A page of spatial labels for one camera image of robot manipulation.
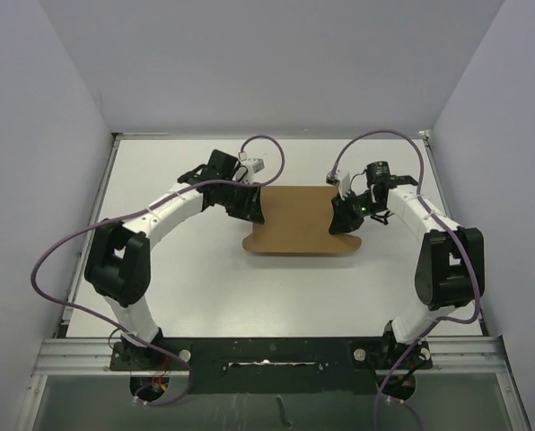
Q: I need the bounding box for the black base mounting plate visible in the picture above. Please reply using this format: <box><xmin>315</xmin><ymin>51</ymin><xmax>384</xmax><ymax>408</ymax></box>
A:
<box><xmin>110</xmin><ymin>337</ymin><xmax>433</xmax><ymax>395</ymax></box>

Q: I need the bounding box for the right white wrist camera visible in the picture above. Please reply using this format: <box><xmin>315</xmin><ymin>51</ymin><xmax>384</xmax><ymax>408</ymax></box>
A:
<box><xmin>326</xmin><ymin>170</ymin><xmax>352</xmax><ymax>200</ymax></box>

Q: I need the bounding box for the brown cardboard box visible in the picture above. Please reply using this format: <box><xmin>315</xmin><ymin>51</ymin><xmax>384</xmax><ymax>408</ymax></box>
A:
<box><xmin>242</xmin><ymin>186</ymin><xmax>362</xmax><ymax>255</ymax></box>

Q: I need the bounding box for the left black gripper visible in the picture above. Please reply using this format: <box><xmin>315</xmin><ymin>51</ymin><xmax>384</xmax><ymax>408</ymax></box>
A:
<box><xmin>219</xmin><ymin>178</ymin><xmax>263</xmax><ymax>224</ymax></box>

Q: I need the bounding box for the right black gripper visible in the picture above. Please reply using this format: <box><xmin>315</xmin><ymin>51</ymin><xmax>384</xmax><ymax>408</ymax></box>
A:
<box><xmin>329</xmin><ymin>189</ymin><xmax>383</xmax><ymax>234</ymax></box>

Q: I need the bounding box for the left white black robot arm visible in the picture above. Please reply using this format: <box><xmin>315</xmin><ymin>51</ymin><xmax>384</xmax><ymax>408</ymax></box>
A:
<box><xmin>84</xmin><ymin>149</ymin><xmax>265</xmax><ymax>369</ymax></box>

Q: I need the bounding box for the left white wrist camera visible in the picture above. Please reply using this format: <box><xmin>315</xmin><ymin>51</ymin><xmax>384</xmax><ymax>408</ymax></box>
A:
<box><xmin>234</xmin><ymin>152</ymin><xmax>265</xmax><ymax>184</ymax></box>

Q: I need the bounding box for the aluminium table frame rail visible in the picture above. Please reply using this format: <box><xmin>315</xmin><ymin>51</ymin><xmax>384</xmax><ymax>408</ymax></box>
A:
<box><xmin>15</xmin><ymin>129</ymin><xmax>531</xmax><ymax>431</ymax></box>

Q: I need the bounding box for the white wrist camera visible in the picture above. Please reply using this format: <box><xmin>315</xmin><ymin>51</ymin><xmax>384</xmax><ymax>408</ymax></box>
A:
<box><xmin>234</xmin><ymin>152</ymin><xmax>265</xmax><ymax>184</ymax></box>
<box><xmin>326</xmin><ymin>170</ymin><xmax>352</xmax><ymax>200</ymax></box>

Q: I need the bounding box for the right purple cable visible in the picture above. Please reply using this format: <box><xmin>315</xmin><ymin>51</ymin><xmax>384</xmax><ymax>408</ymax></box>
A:
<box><xmin>324</xmin><ymin>129</ymin><xmax>483</xmax><ymax>431</ymax></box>

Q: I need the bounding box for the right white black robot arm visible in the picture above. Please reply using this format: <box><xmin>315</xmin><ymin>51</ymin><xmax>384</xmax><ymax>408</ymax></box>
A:
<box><xmin>326</xmin><ymin>161</ymin><xmax>485</xmax><ymax>367</ymax></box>

